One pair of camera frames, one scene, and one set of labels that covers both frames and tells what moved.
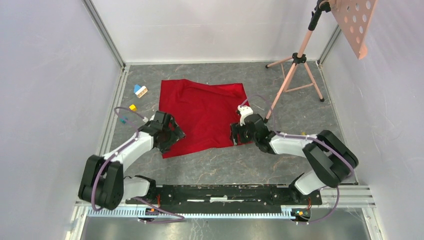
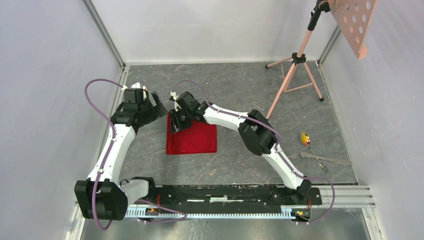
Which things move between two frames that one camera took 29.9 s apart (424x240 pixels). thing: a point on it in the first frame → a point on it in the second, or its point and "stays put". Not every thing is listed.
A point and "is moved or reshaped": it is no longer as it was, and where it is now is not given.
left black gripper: x=176 y=134 → x=157 y=111
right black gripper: x=235 y=130 → x=176 y=125
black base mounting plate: x=217 y=197 stays put
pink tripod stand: x=298 y=77 stays put
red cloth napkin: x=205 y=112 is moved or reshaped
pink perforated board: x=354 y=18 stays put
